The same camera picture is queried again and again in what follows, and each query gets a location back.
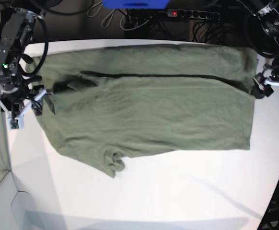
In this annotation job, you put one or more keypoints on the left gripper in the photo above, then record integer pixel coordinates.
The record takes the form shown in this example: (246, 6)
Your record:
(264, 80)

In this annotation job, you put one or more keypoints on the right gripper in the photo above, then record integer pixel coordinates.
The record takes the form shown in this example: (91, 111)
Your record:
(17, 103)

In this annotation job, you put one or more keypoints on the green t-shirt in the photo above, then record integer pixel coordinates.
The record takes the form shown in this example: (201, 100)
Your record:
(135, 101)

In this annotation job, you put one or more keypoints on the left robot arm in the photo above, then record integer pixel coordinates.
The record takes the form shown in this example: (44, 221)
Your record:
(262, 33)

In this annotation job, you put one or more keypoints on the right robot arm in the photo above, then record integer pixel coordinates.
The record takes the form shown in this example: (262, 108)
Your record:
(15, 36)

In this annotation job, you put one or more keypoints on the black power strip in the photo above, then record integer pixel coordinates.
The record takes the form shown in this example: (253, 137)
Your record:
(193, 14)

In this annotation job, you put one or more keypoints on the blue plastic bin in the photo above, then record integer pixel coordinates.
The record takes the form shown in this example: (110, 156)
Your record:
(135, 4)

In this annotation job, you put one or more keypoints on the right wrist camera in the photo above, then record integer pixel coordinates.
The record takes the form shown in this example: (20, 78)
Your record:
(16, 123)

